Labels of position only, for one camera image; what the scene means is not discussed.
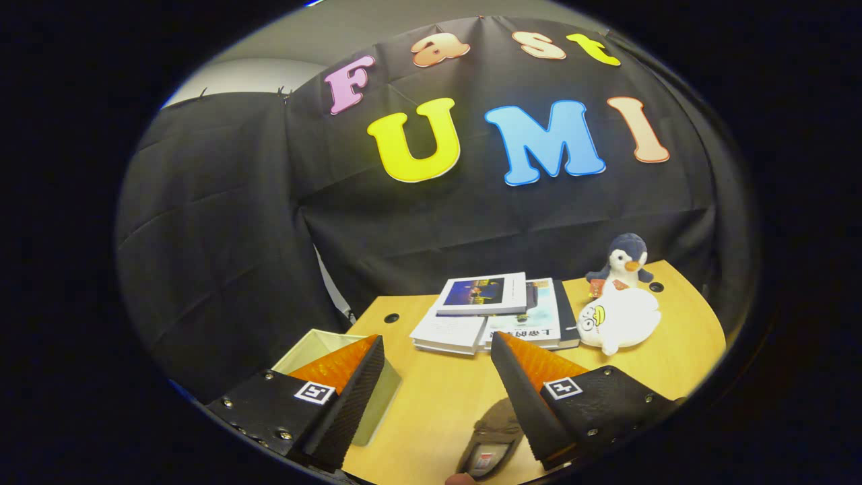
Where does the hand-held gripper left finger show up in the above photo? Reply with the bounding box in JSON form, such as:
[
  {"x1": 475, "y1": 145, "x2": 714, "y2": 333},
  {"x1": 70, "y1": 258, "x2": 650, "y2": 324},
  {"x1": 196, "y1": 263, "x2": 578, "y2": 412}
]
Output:
[{"x1": 203, "y1": 333, "x2": 387, "y2": 472}]

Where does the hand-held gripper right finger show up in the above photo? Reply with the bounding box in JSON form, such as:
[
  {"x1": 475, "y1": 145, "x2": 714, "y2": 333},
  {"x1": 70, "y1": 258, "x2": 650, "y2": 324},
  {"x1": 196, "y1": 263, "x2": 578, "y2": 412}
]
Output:
[{"x1": 489, "y1": 331, "x2": 678, "y2": 472}]

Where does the brown fuzzy shoe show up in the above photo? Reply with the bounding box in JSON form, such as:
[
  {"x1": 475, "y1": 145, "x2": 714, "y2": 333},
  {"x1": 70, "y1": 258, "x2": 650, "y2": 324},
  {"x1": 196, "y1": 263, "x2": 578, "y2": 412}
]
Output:
[{"x1": 456, "y1": 396, "x2": 528, "y2": 481}]

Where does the green fabric storage box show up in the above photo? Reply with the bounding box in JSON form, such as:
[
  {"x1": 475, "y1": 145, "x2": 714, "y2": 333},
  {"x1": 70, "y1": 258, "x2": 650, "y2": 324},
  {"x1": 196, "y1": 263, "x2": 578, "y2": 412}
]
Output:
[{"x1": 272, "y1": 328, "x2": 403, "y2": 447}]

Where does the book with pale teal cover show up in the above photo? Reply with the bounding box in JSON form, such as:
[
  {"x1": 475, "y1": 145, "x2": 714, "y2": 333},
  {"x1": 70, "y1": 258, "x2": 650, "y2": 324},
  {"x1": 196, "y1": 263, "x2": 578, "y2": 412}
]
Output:
[{"x1": 481, "y1": 278, "x2": 564, "y2": 352}]

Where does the black book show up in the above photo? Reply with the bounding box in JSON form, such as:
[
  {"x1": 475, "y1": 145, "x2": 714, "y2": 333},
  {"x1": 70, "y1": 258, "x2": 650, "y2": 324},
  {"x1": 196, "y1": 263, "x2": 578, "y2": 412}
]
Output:
[{"x1": 552, "y1": 279, "x2": 582, "y2": 350}]

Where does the book with blue picture cover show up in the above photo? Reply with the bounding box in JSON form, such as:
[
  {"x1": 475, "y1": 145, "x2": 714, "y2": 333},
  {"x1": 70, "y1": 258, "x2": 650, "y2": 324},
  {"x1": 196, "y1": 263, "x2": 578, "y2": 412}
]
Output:
[{"x1": 434, "y1": 271, "x2": 529, "y2": 318}]

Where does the white plush toy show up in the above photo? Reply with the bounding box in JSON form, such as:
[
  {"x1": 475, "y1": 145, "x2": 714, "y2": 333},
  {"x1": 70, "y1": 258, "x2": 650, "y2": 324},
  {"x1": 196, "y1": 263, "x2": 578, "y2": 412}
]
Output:
[{"x1": 576, "y1": 282, "x2": 663, "y2": 356}]

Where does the navy penguin plush toy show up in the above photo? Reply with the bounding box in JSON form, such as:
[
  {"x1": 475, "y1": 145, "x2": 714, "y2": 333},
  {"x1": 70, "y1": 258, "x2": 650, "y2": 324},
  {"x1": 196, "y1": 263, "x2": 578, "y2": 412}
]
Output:
[{"x1": 584, "y1": 232, "x2": 655, "y2": 298}]

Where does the black backdrop cloth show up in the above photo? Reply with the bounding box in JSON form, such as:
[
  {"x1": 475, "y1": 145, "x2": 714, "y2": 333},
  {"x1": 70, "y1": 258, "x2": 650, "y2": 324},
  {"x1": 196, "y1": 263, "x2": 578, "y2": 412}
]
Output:
[{"x1": 114, "y1": 15, "x2": 756, "y2": 406}]

